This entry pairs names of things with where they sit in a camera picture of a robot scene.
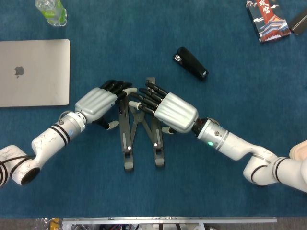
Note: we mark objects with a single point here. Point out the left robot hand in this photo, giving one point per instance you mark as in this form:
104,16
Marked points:
96,104

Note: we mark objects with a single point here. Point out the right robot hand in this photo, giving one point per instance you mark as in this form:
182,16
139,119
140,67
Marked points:
177,111

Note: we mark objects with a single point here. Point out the black folding laptop stand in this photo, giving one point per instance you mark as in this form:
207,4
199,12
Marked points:
124,141

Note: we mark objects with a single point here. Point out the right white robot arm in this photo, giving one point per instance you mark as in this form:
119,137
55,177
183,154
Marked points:
235,146

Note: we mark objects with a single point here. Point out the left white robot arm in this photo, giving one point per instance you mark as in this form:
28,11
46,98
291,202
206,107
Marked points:
50,136

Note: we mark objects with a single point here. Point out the silver laptop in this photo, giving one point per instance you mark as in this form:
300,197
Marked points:
40,79

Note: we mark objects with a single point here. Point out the black stapler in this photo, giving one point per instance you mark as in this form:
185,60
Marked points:
192,63

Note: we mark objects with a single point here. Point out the blue table cloth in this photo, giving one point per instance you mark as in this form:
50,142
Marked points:
192,196

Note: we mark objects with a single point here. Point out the clear bottle with green label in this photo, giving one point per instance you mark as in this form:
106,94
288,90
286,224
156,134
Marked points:
51,12

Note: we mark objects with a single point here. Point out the dark printed palace box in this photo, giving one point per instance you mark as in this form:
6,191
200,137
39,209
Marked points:
268,21

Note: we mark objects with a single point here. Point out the beige food container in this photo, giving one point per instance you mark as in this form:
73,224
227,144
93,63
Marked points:
301,151

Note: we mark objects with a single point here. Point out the crumpled clear plastic bag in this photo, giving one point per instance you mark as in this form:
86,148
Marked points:
45,224

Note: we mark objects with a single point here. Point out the dark flat folder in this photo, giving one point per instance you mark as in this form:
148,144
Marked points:
299,22

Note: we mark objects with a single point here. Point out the aluminium frame rail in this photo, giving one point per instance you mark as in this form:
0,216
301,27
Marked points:
168,220

